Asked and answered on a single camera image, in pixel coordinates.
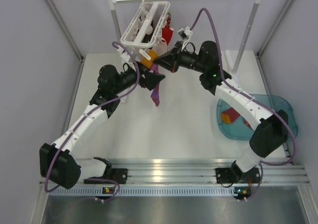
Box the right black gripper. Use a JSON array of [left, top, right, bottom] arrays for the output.
[[154, 42, 207, 74]]

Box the pink sock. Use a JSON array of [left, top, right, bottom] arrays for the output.
[[153, 38, 168, 56]]

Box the red sock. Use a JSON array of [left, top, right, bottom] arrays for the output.
[[162, 15, 174, 45]]

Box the white metal drying rack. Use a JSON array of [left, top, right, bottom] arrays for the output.
[[105, 0, 268, 103]]

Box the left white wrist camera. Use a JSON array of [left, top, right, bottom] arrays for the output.
[[117, 47, 136, 66]]

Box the teal plastic basket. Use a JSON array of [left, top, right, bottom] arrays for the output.
[[216, 94, 299, 141]]

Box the aluminium mounting rail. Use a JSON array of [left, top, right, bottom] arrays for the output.
[[39, 158, 310, 185]]

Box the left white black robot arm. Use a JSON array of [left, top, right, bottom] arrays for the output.
[[39, 63, 165, 189]]

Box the orange purple sock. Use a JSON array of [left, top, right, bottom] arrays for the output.
[[221, 107, 250, 128], [141, 49, 162, 107]]

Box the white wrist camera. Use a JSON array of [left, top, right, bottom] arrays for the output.
[[117, 47, 136, 66], [177, 26, 193, 41]]

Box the white plastic clip hanger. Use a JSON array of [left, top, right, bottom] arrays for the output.
[[120, 0, 170, 61]]

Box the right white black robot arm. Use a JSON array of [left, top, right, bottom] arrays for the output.
[[154, 41, 288, 185]]

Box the perforated cable duct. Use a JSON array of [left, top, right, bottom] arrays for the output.
[[50, 185, 251, 197]]

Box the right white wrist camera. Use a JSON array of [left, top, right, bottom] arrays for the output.
[[177, 26, 193, 41]]

